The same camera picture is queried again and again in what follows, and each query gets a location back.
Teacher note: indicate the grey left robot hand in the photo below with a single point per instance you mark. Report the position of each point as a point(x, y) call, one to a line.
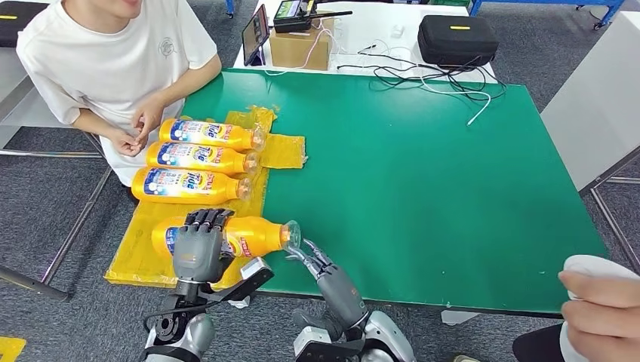
point(197, 255)

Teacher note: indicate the person's left hand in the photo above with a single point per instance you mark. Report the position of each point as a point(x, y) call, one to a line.
point(150, 117)

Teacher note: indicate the person's right hand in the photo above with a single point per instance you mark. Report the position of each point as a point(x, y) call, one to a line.
point(125, 144)
point(605, 319)

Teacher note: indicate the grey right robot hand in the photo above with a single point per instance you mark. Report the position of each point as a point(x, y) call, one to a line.
point(342, 300)

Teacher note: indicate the white handheld device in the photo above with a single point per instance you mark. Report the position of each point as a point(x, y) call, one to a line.
point(595, 265)

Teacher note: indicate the orange detergent bottle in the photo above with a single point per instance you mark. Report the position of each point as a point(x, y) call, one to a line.
point(232, 161)
point(260, 237)
point(240, 137)
point(220, 189)

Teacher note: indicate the person's left forearm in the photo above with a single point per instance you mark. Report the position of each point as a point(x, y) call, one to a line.
point(195, 80)

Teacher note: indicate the person's right forearm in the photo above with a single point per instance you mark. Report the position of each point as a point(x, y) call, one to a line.
point(95, 124)

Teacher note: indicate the person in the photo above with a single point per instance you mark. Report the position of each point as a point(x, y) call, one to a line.
point(100, 65)
point(535, 350)

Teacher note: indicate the yellow taped mat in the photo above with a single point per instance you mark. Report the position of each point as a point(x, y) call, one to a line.
point(280, 150)

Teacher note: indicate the black tablet on stand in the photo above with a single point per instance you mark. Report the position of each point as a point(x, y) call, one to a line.
point(255, 32)

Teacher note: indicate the black zip case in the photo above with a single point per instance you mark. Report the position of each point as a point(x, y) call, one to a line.
point(17, 30)
point(456, 44)

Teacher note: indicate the brown cardboard box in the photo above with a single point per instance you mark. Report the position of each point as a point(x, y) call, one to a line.
point(294, 50)

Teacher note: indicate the black radio with antenna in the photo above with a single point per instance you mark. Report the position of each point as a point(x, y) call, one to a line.
point(291, 20)

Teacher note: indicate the yellow floor marker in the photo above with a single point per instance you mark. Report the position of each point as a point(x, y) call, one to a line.
point(11, 350)

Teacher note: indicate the pale grey table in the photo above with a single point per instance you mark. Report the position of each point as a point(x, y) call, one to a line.
point(595, 110)

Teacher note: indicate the white table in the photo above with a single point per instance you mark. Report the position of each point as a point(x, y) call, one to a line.
point(370, 25)

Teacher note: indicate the white charger plug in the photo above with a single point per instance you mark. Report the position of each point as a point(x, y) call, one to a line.
point(398, 31)

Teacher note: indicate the green plastic crate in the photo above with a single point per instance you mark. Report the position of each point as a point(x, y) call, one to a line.
point(449, 2)

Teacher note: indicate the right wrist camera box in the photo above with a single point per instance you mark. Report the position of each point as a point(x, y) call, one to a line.
point(310, 345)

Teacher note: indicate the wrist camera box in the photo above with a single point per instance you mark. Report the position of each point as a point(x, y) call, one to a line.
point(252, 272)
point(310, 345)

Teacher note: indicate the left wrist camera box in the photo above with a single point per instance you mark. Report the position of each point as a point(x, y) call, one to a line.
point(252, 272)

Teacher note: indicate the white table bracket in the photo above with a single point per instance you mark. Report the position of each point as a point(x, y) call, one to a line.
point(457, 318)
point(242, 303)

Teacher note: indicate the grey metal frame table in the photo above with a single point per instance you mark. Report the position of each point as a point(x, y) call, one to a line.
point(12, 95)

